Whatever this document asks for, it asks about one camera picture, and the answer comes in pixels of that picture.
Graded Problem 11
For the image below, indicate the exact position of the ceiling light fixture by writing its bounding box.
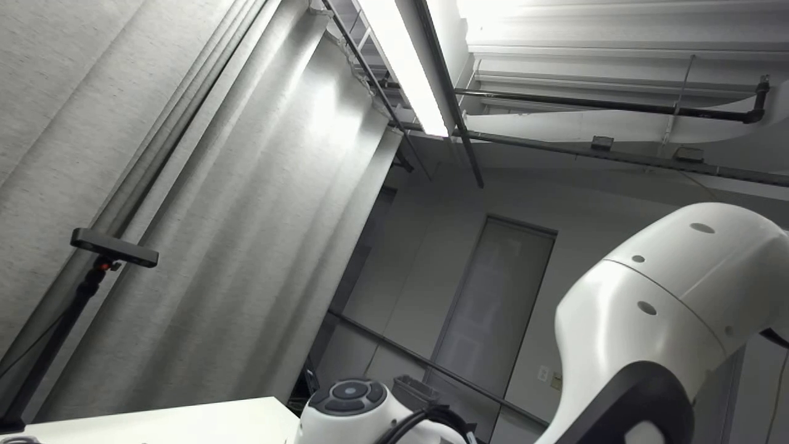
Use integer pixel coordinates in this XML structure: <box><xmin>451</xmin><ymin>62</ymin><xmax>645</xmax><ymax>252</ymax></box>
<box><xmin>328</xmin><ymin>0</ymin><xmax>488</xmax><ymax>189</ymax></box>

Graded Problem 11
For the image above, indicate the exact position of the black camera tripod stand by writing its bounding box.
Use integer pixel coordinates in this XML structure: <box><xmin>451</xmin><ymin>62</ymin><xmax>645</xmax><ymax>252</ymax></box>
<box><xmin>0</xmin><ymin>226</ymin><xmax>161</xmax><ymax>433</ymax></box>

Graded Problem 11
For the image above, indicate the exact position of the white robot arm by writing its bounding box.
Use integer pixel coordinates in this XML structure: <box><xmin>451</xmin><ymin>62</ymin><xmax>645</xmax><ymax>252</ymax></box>
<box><xmin>288</xmin><ymin>201</ymin><xmax>789</xmax><ymax>444</ymax></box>

